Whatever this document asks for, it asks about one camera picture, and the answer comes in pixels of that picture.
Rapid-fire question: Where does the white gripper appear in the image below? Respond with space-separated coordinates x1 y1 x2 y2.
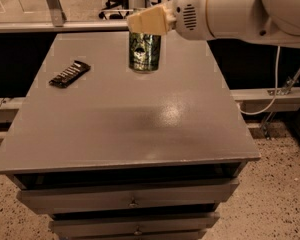
127 0 214 40

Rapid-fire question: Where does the green drink can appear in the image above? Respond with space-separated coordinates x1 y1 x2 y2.
129 33 161 74

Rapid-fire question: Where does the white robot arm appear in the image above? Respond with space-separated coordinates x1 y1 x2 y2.
127 0 300 48

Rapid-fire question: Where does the black office chair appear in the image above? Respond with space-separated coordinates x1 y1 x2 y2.
98 0 130 20

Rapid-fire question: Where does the black snack bar wrapper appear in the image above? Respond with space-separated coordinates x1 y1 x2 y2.
49 60 91 88

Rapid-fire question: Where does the grey top drawer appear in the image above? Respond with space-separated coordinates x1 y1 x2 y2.
17 178 239 214

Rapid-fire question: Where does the grey drawer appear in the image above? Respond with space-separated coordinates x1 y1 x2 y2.
17 178 239 214
49 212 219 238

